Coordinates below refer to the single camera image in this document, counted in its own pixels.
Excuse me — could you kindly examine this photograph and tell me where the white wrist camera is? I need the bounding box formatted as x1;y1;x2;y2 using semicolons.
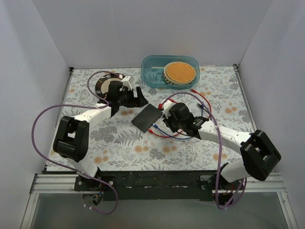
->
158;100;176;113
119;74;134;91

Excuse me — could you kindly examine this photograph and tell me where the striped bowl in container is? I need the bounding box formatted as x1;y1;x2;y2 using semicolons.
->
163;64;200;86

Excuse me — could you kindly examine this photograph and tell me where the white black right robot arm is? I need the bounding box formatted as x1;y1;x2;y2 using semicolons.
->
162;101;282;190

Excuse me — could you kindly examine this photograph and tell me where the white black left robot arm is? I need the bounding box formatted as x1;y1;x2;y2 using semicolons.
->
53;79;148;191

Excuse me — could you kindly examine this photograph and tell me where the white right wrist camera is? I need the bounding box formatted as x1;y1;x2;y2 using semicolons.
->
158;100;176;113

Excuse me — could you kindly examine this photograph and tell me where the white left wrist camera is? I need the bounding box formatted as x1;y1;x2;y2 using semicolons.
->
119;74;134;91

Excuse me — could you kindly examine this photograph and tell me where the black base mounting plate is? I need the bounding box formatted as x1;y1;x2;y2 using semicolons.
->
43;170;216;201

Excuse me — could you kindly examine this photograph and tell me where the blue ethernet cable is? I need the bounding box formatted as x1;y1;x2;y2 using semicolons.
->
152;104;203;140

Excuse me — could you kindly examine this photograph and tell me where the orange woven round coaster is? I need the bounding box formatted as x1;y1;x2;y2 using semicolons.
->
166;62;196;82

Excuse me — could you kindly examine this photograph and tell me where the dark rimmed beige plate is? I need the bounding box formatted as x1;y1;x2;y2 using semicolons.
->
95;73;125;98

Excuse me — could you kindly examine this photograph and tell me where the teal transparent plastic container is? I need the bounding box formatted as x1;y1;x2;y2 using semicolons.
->
141;55;200;90

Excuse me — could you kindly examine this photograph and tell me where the aluminium frame rail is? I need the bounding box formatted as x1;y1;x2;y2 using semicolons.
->
30;173;286;193

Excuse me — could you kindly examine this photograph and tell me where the black network switch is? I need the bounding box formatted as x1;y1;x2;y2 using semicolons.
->
132;104;163;133

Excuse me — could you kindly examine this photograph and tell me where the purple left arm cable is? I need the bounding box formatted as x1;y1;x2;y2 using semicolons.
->
32;70;122;215

